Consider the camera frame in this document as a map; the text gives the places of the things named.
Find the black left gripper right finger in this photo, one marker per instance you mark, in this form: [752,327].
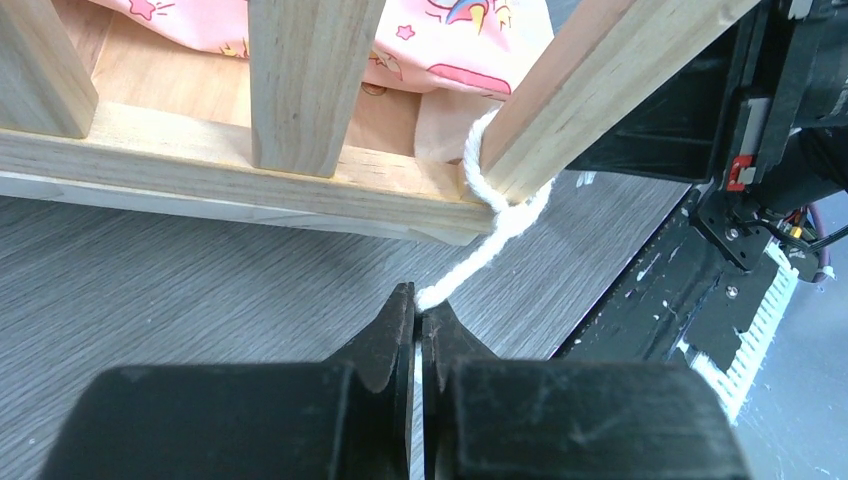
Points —
[491,418]

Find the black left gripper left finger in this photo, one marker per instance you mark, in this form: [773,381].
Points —
[345,417]

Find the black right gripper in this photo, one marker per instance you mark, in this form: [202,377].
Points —
[788,60]

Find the pink unicorn print cushion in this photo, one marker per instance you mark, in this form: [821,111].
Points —
[465,57]

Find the wooden slatted pet bed frame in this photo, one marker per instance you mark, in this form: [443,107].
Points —
[94,116]

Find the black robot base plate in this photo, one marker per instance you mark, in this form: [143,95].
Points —
[681,301]

